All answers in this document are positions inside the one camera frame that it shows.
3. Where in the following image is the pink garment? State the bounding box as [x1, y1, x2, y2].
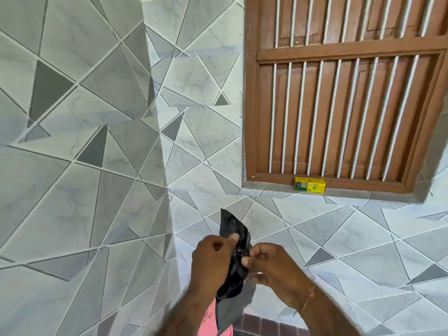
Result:
[202, 299, 234, 336]

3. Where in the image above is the brown wooden window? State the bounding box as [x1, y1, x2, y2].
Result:
[244, 0, 448, 195]

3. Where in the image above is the person's right forearm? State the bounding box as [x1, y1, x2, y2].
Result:
[293, 285, 362, 336]

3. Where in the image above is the small yellow box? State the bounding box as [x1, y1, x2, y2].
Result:
[293, 177, 327, 194]

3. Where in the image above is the person's left forearm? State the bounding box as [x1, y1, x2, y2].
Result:
[154, 288, 218, 336]

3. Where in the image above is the black plastic bag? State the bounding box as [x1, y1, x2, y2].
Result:
[214, 208, 258, 335]

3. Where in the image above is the grey window sill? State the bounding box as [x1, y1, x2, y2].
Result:
[241, 181, 432, 204]

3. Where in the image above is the person's left hand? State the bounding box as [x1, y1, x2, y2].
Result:
[190, 233, 241, 298]

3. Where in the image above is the person's right hand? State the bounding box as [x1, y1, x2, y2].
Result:
[241, 243, 315, 309]

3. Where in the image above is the red thread bracelet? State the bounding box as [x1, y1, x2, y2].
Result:
[298, 285, 316, 317]

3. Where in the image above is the row of white window bars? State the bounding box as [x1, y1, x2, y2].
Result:
[268, 0, 436, 182]

